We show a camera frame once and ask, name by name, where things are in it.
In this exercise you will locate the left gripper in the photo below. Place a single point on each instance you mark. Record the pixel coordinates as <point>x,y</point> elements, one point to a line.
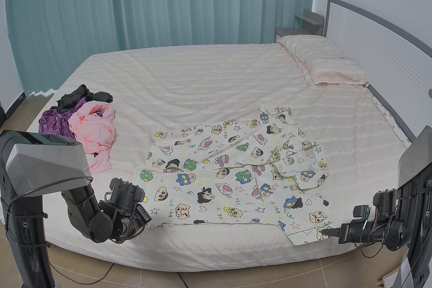
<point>142,213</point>

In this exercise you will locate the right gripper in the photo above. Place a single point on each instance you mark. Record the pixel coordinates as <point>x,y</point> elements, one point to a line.
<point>357,232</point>

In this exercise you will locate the white printed pyjama top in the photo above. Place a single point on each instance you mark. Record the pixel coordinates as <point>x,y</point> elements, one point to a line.
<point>236,178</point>

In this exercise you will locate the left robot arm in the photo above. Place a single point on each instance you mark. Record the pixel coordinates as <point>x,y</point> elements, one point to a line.
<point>44,158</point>

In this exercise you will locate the bed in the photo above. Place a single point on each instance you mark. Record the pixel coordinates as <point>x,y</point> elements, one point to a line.
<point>202,77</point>

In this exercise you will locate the pink garment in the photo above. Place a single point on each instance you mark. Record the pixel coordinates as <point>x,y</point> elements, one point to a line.
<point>94,131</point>

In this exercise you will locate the purple satin garment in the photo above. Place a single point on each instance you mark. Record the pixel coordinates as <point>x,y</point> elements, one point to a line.
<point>54,124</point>

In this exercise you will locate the black garment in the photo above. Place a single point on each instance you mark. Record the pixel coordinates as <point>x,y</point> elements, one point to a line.
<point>77,97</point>

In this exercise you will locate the pale pink pillow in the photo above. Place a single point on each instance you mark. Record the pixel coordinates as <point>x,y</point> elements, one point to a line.
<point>324,60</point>

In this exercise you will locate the grey bedside table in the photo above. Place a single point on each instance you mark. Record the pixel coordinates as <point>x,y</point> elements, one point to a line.
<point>297,32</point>

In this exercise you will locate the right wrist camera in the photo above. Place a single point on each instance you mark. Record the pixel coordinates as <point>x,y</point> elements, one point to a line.
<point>361,213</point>

